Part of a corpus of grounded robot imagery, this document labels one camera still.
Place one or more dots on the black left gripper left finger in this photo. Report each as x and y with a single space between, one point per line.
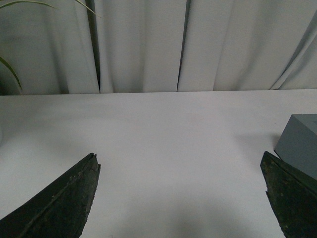
61 209

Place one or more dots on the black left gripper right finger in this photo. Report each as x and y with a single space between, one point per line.
292 195

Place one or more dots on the gray base block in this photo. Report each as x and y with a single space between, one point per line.
298 143

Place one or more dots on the green plant leaves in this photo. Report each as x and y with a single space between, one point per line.
13 2

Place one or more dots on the white curtain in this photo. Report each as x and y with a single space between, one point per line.
158 46

